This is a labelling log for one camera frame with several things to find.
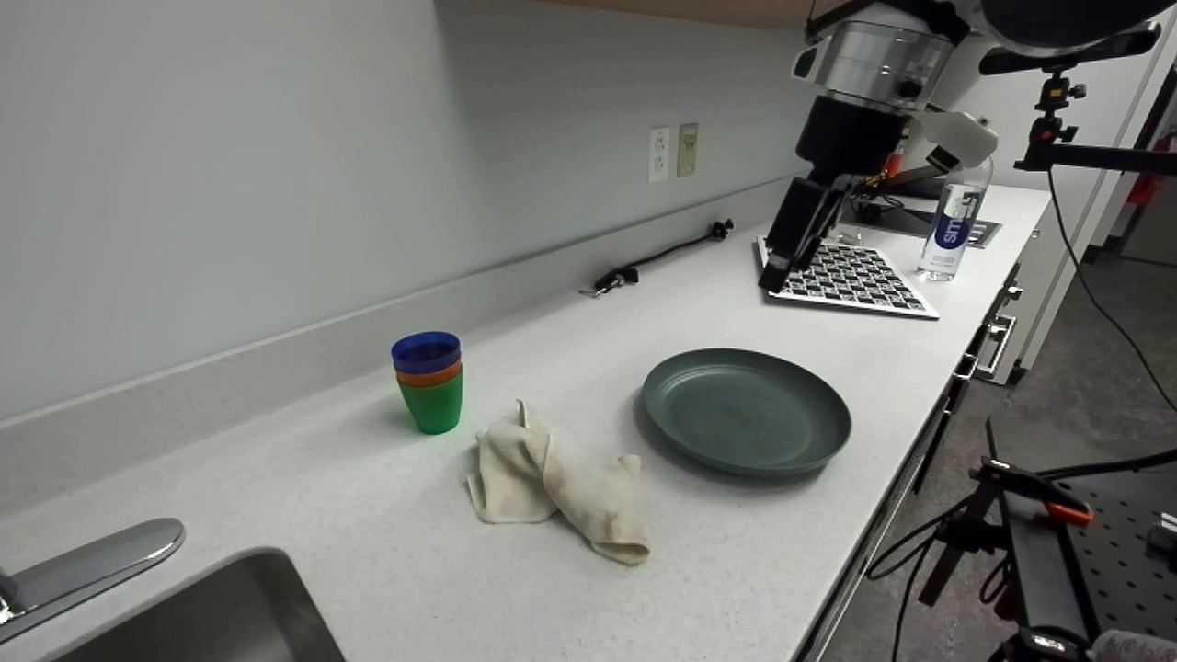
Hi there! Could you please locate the clear water bottle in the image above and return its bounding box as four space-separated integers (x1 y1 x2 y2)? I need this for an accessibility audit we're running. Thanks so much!
916 150 992 286

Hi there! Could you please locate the green plastic cup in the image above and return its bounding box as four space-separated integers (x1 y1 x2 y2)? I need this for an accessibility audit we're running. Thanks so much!
398 370 469 436

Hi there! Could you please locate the metal drawer latch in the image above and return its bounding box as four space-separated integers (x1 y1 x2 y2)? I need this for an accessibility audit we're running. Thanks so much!
956 310 1021 389

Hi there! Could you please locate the white cloth bundle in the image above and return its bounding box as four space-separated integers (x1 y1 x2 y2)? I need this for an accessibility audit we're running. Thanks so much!
1086 626 1177 662

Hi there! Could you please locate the grey round plate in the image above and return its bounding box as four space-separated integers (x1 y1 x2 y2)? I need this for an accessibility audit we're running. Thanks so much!
636 346 858 480

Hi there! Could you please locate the steel sink basin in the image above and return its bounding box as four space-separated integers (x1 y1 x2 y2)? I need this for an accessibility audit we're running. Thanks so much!
49 543 348 662

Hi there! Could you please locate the black white checkerboard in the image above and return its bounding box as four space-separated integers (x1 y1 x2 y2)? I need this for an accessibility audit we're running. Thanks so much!
749 231 940 322

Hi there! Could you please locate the cream cloth towel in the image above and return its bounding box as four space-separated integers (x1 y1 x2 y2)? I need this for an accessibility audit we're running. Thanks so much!
459 395 653 568

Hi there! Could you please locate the black tripod stand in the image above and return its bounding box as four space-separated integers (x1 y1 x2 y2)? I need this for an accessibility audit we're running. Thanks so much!
916 420 1101 662

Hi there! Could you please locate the blue plastic cup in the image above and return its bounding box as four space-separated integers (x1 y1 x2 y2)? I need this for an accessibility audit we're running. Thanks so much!
390 326 467 379

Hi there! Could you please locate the white wall outlet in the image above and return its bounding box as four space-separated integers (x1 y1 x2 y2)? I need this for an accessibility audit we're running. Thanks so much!
645 126 678 187

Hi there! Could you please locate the silver faucet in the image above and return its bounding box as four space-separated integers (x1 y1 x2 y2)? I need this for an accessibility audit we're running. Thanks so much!
0 514 188 648

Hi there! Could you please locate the red handled clamp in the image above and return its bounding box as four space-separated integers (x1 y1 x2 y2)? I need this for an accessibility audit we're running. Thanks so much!
974 457 1101 529

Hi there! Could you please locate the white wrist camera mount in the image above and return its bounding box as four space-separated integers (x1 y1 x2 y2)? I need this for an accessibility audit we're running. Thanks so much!
907 105 999 175

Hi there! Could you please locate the orange plastic cup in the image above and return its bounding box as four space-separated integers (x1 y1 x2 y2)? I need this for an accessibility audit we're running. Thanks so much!
392 361 467 393

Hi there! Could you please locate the black cable by breadboard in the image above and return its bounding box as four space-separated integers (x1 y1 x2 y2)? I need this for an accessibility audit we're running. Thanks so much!
1031 442 1177 485

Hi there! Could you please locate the thin black rod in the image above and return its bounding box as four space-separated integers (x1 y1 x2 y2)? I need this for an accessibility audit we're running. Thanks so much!
588 215 738 299

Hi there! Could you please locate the black stereo camera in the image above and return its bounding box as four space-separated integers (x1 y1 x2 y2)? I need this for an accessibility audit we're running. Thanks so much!
974 0 1177 75

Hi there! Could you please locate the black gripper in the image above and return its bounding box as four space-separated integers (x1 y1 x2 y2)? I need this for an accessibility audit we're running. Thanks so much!
752 91 913 299

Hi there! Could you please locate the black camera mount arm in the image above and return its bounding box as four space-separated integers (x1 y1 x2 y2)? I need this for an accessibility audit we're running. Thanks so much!
1010 67 1177 175

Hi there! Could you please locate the black perforated breadboard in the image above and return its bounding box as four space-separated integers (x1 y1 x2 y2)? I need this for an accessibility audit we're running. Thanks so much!
1050 469 1177 641

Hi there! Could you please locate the black hanging cable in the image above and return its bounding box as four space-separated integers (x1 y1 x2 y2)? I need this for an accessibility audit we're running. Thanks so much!
1041 167 1177 420

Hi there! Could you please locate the beige wall outlet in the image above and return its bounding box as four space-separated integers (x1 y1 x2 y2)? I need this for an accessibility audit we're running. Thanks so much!
673 116 703 180

